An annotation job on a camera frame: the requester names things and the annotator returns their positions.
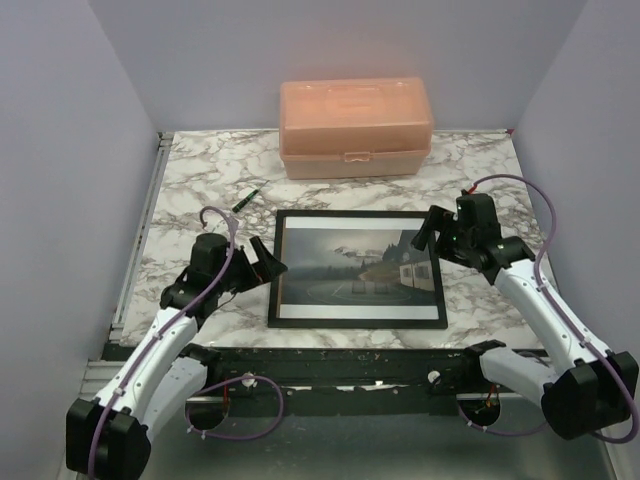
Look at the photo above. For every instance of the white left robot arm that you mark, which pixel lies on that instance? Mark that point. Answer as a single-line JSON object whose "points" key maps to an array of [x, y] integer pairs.
{"points": [[110, 436]]}

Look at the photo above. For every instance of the glossy photo print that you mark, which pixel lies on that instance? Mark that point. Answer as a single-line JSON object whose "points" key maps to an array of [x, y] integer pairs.
{"points": [[355, 270]]}

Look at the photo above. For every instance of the orange translucent plastic toolbox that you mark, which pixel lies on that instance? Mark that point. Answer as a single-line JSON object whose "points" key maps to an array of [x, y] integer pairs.
{"points": [[337, 129]]}

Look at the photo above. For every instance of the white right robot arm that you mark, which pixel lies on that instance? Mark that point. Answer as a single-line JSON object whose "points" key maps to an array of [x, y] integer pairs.
{"points": [[585, 386]]}

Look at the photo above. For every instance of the aluminium extrusion frame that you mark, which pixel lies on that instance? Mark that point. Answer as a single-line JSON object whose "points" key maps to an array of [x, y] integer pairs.
{"points": [[354, 280]]}

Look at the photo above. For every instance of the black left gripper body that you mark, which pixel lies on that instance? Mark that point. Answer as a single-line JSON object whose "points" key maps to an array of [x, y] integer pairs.
{"points": [[242, 274]]}

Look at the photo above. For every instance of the rectangular picture frame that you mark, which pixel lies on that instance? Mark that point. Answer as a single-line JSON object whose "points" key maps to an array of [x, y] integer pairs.
{"points": [[272, 270]]}

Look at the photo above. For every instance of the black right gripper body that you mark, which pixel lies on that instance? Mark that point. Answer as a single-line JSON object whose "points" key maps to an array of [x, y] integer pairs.
{"points": [[453, 242]]}

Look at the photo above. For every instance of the small green black screwdriver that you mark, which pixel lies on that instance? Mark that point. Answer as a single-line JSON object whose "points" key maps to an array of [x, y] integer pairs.
{"points": [[239, 206]]}

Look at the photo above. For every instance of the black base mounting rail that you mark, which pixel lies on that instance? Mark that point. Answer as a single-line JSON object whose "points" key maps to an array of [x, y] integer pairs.
{"points": [[340, 382]]}

